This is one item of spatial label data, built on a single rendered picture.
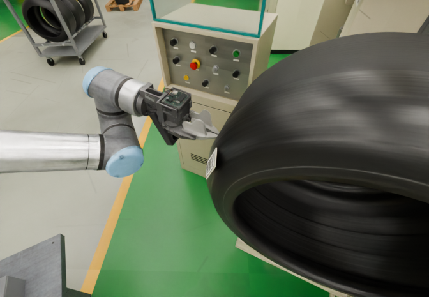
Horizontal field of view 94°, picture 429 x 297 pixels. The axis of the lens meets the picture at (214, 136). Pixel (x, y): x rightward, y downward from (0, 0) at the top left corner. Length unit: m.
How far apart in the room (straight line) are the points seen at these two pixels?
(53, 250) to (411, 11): 1.45
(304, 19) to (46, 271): 3.98
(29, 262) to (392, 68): 1.35
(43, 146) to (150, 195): 1.43
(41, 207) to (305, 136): 2.17
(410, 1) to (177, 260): 1.64
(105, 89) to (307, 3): 3.57
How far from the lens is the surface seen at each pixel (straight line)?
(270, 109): 0.31
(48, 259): 1.26
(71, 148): 0.53
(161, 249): 1.70
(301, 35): 4.03
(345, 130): 0.27
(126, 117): 0.64
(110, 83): 0.57
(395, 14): 0.63
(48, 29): 4.45
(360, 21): 0.62
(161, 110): 0.48
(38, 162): 0.54
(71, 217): 2.07
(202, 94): 1.24
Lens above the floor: 1.61
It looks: 46 degrees down
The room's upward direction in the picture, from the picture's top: straight up
